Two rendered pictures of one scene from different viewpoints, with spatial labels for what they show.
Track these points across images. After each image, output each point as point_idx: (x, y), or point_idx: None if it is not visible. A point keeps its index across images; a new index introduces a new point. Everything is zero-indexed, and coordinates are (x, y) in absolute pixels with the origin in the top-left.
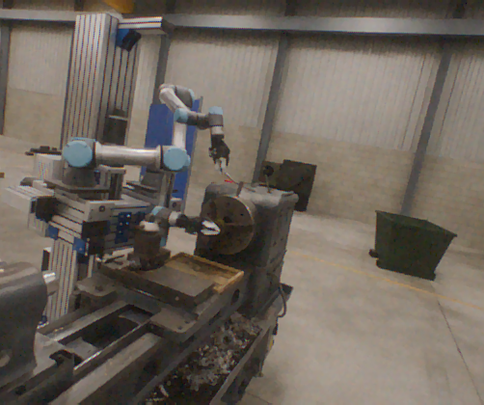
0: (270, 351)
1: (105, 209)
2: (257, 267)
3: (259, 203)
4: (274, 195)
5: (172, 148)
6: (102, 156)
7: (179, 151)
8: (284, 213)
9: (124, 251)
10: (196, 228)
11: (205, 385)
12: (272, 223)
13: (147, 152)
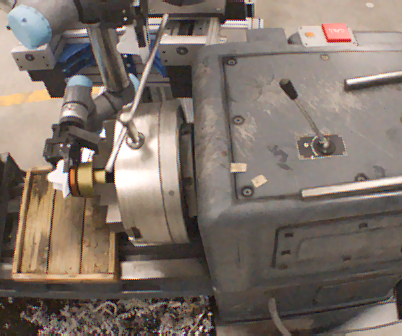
0: (385, 329)
1: (35, 58)
2: (211, 279)
3: (196, 184)
4: (292, 174)
5: (9, 13)
6: None
7: (17, 22)
8: (338, 228)
9: None
10: (52, 163)
11: (44, 326)
12: (207, 247)
13: (10, 7)
